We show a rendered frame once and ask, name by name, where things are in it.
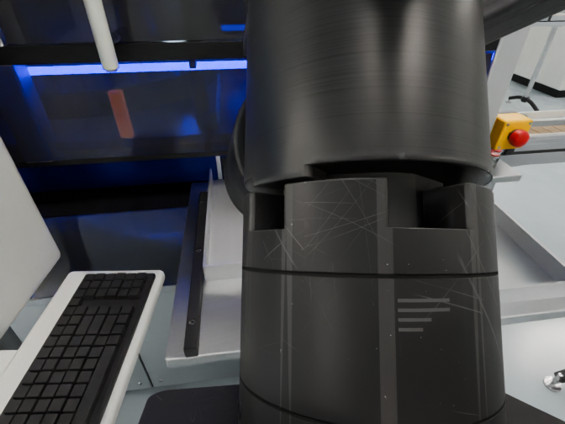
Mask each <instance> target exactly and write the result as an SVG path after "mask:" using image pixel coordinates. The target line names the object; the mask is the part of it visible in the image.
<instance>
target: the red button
mask: <svg viewBox="0 0 565 424"><path fill-rule="evenodd" d="M529 139H530V134H529V133H528V132H527V131H525V130H522V129H520V130H516V131H515V132H513V133H512V134H511V135H510V137H509V143H510V144H511V145H512V146H513V147H522V146H524V145H525V144H526V143H527V142H528V141H529Z"/></svg>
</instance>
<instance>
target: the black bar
mask: <svg viewBox="0 0 565 424"><path fill-rule="evenodd" d="M207 203H208V192H200V198H199V206H198V221H197V229H196V236H195V245H194V253H193V268H192V276H191V283H190V292H189V300H188V308H187V323H186V331H185V339H184V347H183V351H184V354H185V357H186V358H190V357H197V356H198V349H199V336H200V323H201V311H202V298H203V249H204V237H205V226H206V214H207Z"/></svg>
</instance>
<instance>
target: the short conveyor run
mask: <svg viewBox="0 0 565 424"><path fill-rule="evenodd" d="M518 113H519V114H522V115H524V116H525V117H527V118H529V119H533V122H532V125H531V127H530V129H529V132H528V133H529V134H530V139H529V141H528V142H527V143H526V144H525V145H524V146H522V147H521V148H516V149H503V150H502V152H501V154H500V158H499V159H500V160H501V161H503V162H505V163H506V164H507V165H509V166H521V165H533V164H545V163H557V162H565V118H552V119H534V118H549V117H564V116H565V109H564V110H547V111H530V112H518Z"/></svg>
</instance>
